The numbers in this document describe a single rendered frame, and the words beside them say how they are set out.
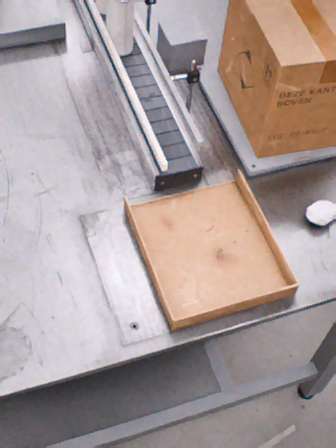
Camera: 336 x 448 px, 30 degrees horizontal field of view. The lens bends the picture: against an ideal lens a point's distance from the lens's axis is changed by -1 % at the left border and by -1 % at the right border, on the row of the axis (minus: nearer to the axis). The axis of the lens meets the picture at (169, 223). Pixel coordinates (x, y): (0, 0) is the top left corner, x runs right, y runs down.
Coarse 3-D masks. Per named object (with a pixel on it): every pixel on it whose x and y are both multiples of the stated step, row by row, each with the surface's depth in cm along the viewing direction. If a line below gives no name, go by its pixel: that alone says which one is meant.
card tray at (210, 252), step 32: (192, 192) 138; (224, 192) 138; (160, 224) 132; (192, 224) 133; (224, 224) 133; (256, 224) 134; (160, 256) 128; (192, 256) 128; (224, 256) 129; (256, 256) 129; (160, 288) 119; (192, 288) 124; (224, 288) 125; (256, 288) 125; (288, 288) 122; (192, 320) 118
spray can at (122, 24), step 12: (120, 0) 142; (132, 0) 143; (120, 12) 144; (132, 12) 146; (120, 24) 147; (132, 24) 149; (120, 36) 150; (132, 36) 152; (120, 48) 153; (132, 48) 156
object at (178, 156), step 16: (112, 64) 154; (128, 64) 153; (144, 64) 154; (144, 80) 151; (128, 96) 147; (144, 96) 147; (160, 96) 148; (144, 112) 144; (160, 112) 145; (160, 128) 142; (176, 128) 142; (160, 144) 139; (176, 144) 139; (176, 160) 137; (192, 160) 137
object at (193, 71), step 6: (192, 66) 139; (186, 72) 141; (192, 72) 140; (198, 72) 140; (174, 78) 140; (180, 78) 141; (186, 78) 141; (192, 78) 141; (198, 78) 141; (192, 84) 143; (192, 90) 145; (186, 102) 148
